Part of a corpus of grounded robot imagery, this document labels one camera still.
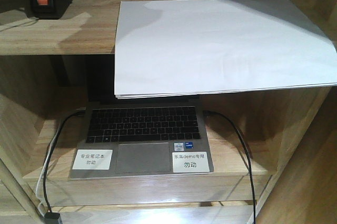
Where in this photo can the white paper sheets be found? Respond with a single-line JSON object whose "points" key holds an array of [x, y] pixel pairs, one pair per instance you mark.
{"points": [[187, 47]]}

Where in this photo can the grey laptop computer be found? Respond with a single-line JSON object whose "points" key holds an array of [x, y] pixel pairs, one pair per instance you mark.
{"points": [[142, 133]]}

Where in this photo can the white label right palmrest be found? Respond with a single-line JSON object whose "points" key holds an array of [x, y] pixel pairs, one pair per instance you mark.
{"points": [[190, 162]]}

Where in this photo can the white label palmrest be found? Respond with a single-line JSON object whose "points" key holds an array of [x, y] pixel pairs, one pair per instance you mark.
{"points": [[190, 162], [92, 159]]}

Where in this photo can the white label left palmrest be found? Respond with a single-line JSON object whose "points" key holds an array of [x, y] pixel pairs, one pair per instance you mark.
{"points": [[92, 159]]}

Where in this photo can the wooden shelf unit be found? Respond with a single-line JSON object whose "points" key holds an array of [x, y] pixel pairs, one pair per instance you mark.
{"points": [[292, 134]]}

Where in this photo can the grey cable adapter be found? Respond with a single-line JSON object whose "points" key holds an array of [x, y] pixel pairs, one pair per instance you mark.
{"points": [[52, 218]]}

